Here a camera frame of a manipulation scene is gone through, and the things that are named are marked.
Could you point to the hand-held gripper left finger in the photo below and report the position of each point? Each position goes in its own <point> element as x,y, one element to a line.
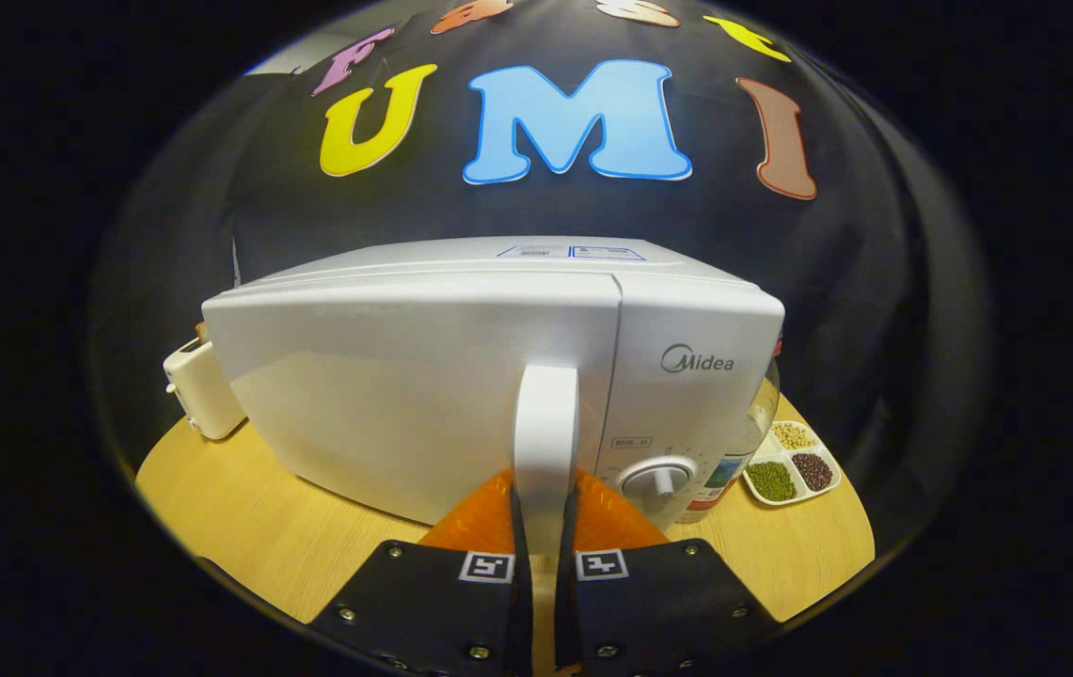
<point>523,611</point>

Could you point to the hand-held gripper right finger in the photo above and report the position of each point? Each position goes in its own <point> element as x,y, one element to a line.
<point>566,611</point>

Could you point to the white microwave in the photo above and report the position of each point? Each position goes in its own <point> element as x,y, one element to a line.
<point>386,376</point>

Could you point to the clear plastic bottle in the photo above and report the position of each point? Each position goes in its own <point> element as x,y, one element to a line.
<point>724,484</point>

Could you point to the white divided dish of beans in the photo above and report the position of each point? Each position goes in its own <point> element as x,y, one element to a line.
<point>771,481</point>

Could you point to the white toaster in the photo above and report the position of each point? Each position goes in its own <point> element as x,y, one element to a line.
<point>202,395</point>

